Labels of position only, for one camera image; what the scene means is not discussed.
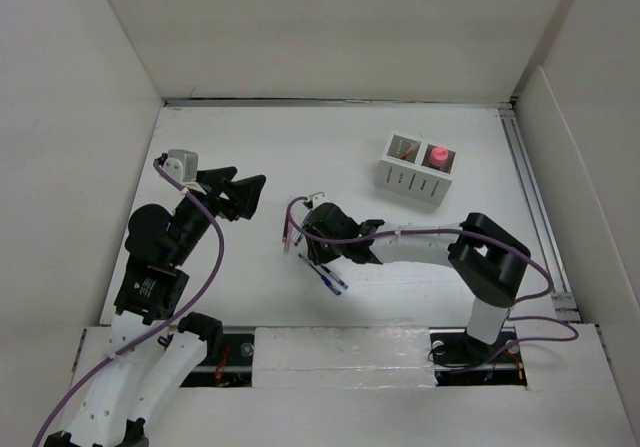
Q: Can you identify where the white two-slot pen holder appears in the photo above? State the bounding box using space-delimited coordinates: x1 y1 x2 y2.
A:
374 132 458 208

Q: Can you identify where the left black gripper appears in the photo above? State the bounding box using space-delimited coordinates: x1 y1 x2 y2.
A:
170 166 265 264

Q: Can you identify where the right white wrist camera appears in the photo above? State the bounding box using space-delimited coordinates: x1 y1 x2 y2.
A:
303 192 327 210

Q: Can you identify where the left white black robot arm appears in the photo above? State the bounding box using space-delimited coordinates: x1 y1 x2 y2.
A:
34 167 266 446

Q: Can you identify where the dark red gel pen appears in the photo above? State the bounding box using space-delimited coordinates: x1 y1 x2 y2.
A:
282 203 292 244

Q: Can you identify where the aluminium rail edge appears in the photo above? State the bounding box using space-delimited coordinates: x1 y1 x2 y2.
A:
164 98 512 109
498 104 573 300

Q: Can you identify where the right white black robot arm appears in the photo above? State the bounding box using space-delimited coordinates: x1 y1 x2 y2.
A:
302 201 531 361

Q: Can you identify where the red orange pen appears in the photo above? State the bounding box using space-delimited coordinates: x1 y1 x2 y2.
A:
400 142 420 160

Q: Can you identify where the teal blue gel pen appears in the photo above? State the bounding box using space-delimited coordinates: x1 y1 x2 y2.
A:
293 221 305 247

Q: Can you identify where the aluminium rail back edge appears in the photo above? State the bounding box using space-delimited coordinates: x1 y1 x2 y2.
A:
164 98 512 109

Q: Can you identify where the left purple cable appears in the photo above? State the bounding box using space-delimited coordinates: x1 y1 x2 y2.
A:
32 159 225 447

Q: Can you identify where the aluminium rail right edge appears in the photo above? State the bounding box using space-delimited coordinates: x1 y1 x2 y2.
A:
498 104 573 300

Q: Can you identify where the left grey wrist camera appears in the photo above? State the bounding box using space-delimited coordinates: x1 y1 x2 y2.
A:
157 149 198 184

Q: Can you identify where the pink clear gel pen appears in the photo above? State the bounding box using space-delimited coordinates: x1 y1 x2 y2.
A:
282 217 295 255

